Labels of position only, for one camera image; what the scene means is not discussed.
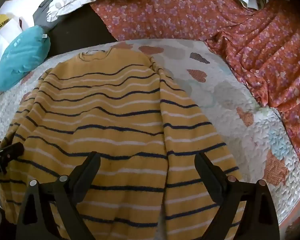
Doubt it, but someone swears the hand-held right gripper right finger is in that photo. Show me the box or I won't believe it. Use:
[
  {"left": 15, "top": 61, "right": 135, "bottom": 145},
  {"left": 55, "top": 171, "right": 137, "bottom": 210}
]
[{"left": 194, "top": 152, "right": 280, "bottom": 240}]

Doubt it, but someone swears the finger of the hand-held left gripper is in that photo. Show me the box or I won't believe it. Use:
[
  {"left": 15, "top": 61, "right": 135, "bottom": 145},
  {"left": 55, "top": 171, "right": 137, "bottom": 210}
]
[{"left": 0, "top": 142, "right": 24, "bottom": 162}]

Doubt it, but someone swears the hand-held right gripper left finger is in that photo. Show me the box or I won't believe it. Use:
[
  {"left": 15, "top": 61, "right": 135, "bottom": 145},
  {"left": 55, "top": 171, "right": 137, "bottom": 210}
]
[{"left": 16, "top": 151, "right": 101, "bottom": 240}]

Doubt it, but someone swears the yellow striped sweater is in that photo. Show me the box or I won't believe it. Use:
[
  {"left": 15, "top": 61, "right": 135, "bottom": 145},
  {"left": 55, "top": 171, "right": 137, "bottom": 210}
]
[{"left": 0, "top": 49, "right": 247, "bottom": 240}]

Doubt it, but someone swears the white quilted heart-print blanket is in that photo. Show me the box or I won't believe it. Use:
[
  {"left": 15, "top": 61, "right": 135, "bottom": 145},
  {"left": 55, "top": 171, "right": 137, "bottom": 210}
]
[{"left": 0, "top": 39, "right": 300, "bottom": 227}]

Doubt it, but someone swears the teal pillow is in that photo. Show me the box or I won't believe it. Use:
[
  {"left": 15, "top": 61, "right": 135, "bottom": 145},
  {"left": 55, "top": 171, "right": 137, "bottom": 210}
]
[{"left": 0, "top": 25, "right": 51, "bottom": 92}]

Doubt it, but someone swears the white plastic bag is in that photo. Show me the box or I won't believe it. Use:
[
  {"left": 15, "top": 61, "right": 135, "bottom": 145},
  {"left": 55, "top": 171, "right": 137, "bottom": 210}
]
[{"left": 0, "top": 0, "right": 35, "bottom": 70}]

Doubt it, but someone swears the grey fabric item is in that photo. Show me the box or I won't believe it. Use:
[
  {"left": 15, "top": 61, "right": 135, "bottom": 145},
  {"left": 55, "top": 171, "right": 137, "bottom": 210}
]
[{"left": 32, "top": 0, "right": 65, "bottom": 30}]

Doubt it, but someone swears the orange floral cloth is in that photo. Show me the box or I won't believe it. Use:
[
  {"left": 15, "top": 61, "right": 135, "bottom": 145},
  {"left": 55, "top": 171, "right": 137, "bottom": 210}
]
[{"left": 90, "top": 0, "right": 300, "bottom": 170}]

